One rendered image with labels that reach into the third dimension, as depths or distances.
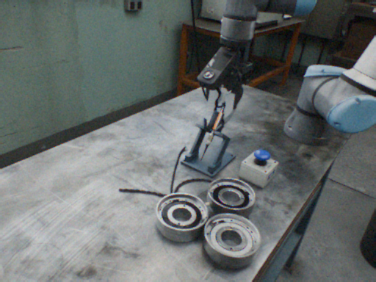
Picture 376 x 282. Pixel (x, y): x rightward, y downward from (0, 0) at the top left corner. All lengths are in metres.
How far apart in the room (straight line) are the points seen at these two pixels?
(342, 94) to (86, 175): 0.67
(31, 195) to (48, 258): 0.18
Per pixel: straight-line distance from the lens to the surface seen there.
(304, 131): 1.03
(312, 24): 4.39
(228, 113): 0.78
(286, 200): 0.78
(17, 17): 2.06
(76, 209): 0.70
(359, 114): 0.89
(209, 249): 0.58
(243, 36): 0.72
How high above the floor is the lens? 1.27
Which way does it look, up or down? 31 degrees down
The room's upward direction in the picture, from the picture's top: 6 degrees clockwise
